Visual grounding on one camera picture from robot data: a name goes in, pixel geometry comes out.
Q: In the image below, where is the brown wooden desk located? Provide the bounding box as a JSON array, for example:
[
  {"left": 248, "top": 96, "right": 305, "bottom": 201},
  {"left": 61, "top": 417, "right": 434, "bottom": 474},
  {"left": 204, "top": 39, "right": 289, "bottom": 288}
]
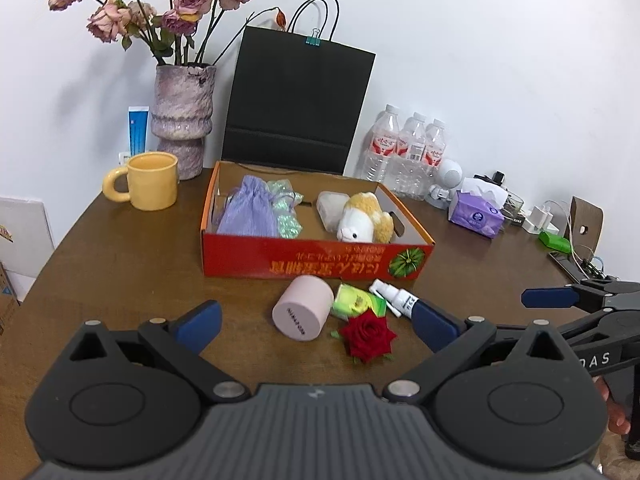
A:
[{"left": 0, "top": 160, "right": 640, "bottom": 480}]

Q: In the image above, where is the clear water bottle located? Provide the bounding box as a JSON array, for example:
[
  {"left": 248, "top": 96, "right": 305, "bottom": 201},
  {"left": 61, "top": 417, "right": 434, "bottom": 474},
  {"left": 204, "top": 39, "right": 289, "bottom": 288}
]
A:
[
  {"left": 360, "top": 105, "right": 402, "bottom": 183},
  {"left": 394, "top": 112, "right": 427, "bottom": 197},
  {"left": 422, "top": 119, "right": 447, "bottom": 171}
]

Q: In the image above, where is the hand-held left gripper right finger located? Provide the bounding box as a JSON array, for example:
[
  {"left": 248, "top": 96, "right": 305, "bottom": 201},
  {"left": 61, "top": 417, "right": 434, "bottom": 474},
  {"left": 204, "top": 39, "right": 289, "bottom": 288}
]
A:
[{"left": 384, "top": 299, "right": 581, "bottom": 405}]

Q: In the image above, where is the pink cylinder container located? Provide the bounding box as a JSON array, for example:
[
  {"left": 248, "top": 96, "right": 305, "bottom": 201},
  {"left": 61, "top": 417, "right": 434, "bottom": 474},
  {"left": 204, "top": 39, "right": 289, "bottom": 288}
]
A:
[{"left": 272, "top": 275, "right": 334, "bottom": 343}]

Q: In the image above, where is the green packet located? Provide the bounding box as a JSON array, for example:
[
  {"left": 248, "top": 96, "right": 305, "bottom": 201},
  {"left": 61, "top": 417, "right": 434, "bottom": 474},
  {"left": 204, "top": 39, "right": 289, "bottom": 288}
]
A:
[{"left": 331, "top": 283, "right": 388, "bottom": 320}]

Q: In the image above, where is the cardboard carton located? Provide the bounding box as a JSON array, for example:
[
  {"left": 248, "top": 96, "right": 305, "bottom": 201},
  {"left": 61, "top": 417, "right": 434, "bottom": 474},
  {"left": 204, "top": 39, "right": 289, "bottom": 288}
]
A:
[{"left": 0, "top": 260, "right": 21, "bottom": 336}]

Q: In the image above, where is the white board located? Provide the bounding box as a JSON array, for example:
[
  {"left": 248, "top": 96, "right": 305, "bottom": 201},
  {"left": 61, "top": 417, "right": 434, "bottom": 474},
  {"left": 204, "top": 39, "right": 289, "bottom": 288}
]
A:
[{"left": 0, "top": 196, "right": 56, "bottom": 278}]

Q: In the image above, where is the white spray bottle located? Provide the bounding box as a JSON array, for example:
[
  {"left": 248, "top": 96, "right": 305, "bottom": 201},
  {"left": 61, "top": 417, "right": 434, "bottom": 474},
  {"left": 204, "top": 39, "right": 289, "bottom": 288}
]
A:
[{"left": 369, "top": 280, "right": 423, "bottom": 320}]

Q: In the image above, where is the purple tissue pack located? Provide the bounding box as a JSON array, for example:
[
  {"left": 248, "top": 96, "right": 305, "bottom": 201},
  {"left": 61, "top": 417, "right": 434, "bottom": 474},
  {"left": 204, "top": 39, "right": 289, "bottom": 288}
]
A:
[{"left": 447, "top": 190, "right": 506, "bottom": 239}]

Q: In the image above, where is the yellow mug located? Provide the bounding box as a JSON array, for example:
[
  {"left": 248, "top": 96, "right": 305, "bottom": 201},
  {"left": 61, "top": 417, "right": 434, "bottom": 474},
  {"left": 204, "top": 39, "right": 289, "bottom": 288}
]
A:
[{"left": 102, "top": 152, "right": 179, "bottom": 211}]

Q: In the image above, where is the white charger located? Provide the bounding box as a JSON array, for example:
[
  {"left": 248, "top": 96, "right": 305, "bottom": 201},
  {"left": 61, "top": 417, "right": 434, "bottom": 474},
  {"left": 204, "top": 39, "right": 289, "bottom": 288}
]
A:
[{"left": 522, "top": 203, "right": 556, "bottom": 235}]

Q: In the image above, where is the purple drawstring pouch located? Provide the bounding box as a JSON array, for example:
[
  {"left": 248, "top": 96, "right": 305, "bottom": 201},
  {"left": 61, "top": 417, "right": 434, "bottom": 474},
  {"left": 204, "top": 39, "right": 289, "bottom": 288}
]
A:
[{"left": 216, "top": 175, "right": 278, "bottom": 237}]

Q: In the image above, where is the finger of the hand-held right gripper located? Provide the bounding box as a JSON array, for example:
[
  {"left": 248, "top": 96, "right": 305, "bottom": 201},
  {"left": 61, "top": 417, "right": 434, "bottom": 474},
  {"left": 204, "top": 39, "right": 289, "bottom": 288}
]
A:
[
  {"left": 521, "top": 276, "right": 640, "bottom": 312},
  {"left": 557, "top": 296, "right": 640, "bottom": 350}
]

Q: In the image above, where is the white and tan plush toy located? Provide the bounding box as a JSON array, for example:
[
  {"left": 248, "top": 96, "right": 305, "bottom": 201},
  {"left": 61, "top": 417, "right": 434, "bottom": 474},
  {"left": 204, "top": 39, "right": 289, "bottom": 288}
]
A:
[{"left": 336, "top": 192, "right": 394, "bottom": 244}]

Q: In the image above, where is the brown cardboard piece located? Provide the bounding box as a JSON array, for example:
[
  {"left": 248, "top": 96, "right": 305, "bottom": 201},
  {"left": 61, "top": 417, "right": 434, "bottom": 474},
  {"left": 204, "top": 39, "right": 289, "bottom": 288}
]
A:
[{"left": 569, "top": 196, "right": 605, "bottom": 261}]

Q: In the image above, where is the person's right hand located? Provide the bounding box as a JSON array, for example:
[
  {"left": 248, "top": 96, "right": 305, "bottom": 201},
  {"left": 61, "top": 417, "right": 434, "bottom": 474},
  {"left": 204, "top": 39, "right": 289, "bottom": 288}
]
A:
[{"left": 595, "top": 377, "right": 632, "bottom": 436}]

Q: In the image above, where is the glittery green pouch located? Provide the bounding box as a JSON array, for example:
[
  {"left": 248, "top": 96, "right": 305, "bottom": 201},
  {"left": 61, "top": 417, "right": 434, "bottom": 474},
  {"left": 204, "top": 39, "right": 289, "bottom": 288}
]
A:
[{"left": 266, "top": 179, "right": 306, "bottom": 240}]

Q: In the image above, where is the red cardboard box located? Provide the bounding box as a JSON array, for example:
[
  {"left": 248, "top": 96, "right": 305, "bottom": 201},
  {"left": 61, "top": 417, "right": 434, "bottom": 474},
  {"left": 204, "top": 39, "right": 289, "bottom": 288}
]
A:
[{"left": 200, "top": 160, "right": 435, "bottom": 280}]

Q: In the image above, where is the red rose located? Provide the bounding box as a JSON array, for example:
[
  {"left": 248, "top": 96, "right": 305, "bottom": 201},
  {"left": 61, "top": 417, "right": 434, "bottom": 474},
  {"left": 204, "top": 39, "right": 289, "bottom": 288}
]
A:
[{"left": 330, "top": 309, "right": 397, "bottom": 365}]

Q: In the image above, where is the mottled purple vase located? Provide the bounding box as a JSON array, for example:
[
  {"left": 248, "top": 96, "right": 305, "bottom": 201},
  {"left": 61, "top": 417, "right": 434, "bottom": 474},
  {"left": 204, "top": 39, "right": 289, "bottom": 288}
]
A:
[{"left": 151, "top": 63, "right": 217, "bottom": 181}]

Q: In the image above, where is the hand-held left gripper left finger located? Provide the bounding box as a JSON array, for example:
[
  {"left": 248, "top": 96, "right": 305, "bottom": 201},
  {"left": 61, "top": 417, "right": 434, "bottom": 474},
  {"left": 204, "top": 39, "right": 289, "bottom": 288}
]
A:
[{"left": 67, "top": 300, "right": 251, "bottom": 405}]

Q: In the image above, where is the white round gadget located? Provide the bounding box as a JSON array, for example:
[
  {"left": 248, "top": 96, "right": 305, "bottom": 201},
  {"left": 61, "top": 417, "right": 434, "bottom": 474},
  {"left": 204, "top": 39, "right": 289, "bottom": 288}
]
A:
[{"left": 426, "top": 159, "right": 463, "bottom": 209}]

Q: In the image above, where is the white cable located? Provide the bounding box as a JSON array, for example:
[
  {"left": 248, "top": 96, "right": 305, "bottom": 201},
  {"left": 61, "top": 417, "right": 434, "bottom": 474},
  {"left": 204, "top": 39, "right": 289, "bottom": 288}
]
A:
[{"left": 545, "top": 200, "right": 601, "bottom": 276}]

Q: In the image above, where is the black paper bag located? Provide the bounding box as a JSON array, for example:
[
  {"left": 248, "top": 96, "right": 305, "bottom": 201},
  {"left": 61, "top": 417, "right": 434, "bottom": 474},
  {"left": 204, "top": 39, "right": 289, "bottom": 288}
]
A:
[{"left": 221, "top": 0, "right": 377, "bottom": 177}]

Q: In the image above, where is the glass jar of clips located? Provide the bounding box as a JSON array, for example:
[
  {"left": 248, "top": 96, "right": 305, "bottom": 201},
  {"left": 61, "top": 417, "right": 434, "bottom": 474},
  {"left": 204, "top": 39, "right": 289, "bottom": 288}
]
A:
[{"left": 502, "top": 192, "right": 524, "bottom": 221}]

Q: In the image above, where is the blue and white tube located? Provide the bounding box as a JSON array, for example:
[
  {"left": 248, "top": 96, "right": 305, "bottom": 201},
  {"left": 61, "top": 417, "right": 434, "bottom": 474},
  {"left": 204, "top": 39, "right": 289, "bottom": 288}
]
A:
[{"left": 128, "top": 106, "right": 150, "bottom": 156}]

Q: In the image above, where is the green plastic object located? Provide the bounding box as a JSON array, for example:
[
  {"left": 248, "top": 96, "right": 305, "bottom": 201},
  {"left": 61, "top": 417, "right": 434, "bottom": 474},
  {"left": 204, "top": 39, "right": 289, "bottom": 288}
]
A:
[{"left": 538, "top": 230, "right": 572, "bottom": 255}]

